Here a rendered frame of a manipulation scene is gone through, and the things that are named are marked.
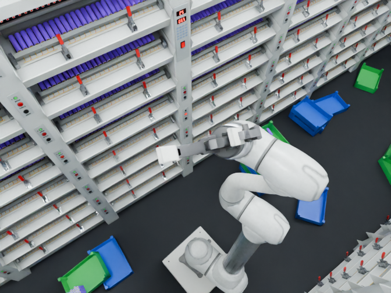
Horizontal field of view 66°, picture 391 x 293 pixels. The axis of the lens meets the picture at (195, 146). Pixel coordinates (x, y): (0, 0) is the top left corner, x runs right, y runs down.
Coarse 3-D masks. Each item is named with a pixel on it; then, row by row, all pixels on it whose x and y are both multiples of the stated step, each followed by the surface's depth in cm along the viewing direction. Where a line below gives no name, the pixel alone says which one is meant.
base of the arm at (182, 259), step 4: (208, 240) 191; (180, 256) 188; (184, 256) 187; (180, 260) 187; (184, 260) 186; (184, 264) 186; (188, 264) 183; (192, 268) 183; (196, 272) 183; (200, 276) 182
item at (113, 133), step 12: (168, 96) 168; (144, 108) 164; (156, 108) 168; (168, 108) 170; (120, 120) 160; (132, 120) 164; (144, 120) 165; (156, 120) 167; (96, 132) 157; (108, 132) 160; (120, 132) 161; (132, 132) 162; (72, 144) 152; (84, 144) 154; (96, 144) 157; (108, 144) 156; (84, 156) 154
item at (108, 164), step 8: (176, 120) 184; (160, 128) 185; (168, 128) 186; (176, 128) 187; (144, 136) 182; (152, 136) 183; (160, 136) 184; (128, 144) 179; (136, 144) 180; (144, 144) 181; (152, 144) 184; (120, 152) 177; (128, 152) 178; (136, 152) 179; (88, 160) 172; (112, 160) 175; (120, 160) 176; (88, 168) 168; (96, 168) 172; (104, 168) 173; (96, 176) 172
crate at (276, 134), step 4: (268, 124) 215; (272, 124) 213; (264, 128) 216; (272, 128) 215; (272, 132) 216; (276, 132) 213; (276, 136) 214; (280, 136) 210; (280, 140) 212; (284, 140) 209
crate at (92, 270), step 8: (88, 256) 206; (96, 256) 205; (80, 264) 208; (88, 264) 210; (96, 264) 208; (104, 264) 206; (72, 272) 210; (80, 272) 209; (88, 272) 208; (96, 272) 206; (104, 272) 200; (64, 280) 208; (72, 280) 208; (80, 280) 207; (88, 280) 206; (96, 280) 204; (104, 280) 200; (64, 288) 203; (72, 288) 206; (88, 288) 204
